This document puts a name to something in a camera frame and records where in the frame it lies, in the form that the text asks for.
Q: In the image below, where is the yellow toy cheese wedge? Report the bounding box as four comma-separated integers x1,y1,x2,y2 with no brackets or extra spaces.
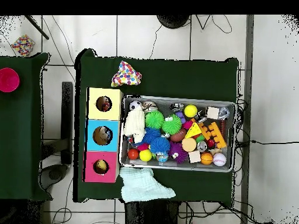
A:
186,122,204,138

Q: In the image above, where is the dark green tablecloth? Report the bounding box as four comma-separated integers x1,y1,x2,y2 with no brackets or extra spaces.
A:
74,48,240,202
0,52,50,201

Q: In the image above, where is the plain wooden cube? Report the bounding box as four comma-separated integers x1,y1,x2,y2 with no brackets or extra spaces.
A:
207,106,221,120

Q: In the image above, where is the pink cup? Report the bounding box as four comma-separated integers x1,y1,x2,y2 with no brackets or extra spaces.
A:
0,67,20,93

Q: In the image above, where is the wooden box with three holes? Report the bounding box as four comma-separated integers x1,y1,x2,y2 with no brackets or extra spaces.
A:
84,87,123,183

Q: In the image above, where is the black rod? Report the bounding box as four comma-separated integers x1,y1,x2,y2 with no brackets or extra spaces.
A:
24,15,50,40

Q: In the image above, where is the yellow tennis ball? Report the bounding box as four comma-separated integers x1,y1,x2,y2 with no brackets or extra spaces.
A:
183,104,198,118

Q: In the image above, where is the cream waffle cloth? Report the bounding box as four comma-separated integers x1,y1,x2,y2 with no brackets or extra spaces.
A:
123,108,147,143

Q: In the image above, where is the small soccer ball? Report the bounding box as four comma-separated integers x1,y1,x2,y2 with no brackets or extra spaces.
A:
129,99,143,111

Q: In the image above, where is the white baseball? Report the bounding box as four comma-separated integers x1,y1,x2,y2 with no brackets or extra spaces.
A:
212,152,228,167

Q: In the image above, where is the blue spiky ball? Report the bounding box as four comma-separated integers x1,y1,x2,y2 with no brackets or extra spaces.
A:
150,136,172,156

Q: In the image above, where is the mint green cloth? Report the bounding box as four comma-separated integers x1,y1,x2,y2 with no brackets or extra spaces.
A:
120,166,176,203

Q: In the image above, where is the white polka dot cloth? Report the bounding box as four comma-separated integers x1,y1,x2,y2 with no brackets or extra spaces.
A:
111,60,143,88

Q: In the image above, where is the clear mesh bin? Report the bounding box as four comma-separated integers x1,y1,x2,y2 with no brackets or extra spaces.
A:
119,94,237,173

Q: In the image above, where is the multicoloured patterned object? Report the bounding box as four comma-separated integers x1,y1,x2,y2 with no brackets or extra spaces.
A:
10,34,36,57

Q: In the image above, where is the black chair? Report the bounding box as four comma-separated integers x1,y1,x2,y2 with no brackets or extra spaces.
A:
41,81,75,187

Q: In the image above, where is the multicoloured patterned cloth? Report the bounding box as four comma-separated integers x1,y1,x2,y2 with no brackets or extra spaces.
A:
100,99,112,111

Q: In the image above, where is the yellow plush toy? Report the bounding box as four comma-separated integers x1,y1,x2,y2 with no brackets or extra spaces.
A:
96,160,108,172

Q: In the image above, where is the black round stand base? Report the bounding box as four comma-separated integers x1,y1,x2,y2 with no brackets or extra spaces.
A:
156,15,190,29

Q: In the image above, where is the orange toy building block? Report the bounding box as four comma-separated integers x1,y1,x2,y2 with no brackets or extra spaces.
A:
200,122,228,150

